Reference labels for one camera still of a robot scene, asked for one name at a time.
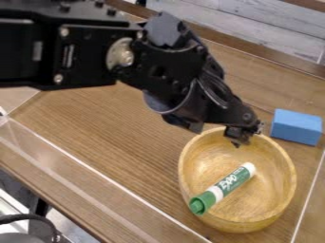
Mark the black metal table leg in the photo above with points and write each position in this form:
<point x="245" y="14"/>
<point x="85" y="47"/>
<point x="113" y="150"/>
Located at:
<point x="41" y="208"/>

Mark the green and white marker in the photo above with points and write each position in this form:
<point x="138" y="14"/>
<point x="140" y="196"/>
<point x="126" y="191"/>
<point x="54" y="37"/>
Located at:
<point x="203" y="202"/>

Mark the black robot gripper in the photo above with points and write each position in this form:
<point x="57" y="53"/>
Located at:
<point x="161" y="61"/>

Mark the brown wooden bowl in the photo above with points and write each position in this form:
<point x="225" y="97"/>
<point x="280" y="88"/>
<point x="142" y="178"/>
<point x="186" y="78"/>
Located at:
<point x="255" y="205"/>

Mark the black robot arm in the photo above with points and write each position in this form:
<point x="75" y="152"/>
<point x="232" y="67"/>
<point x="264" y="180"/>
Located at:
<point x="65" y="44"/>

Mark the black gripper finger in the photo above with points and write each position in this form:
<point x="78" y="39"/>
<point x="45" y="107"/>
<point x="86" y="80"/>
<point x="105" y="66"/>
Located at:
<point x="239" y="136"/>

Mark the blue foam block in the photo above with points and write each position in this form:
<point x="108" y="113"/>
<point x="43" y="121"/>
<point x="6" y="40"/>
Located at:
<point x="295" y="126"/>

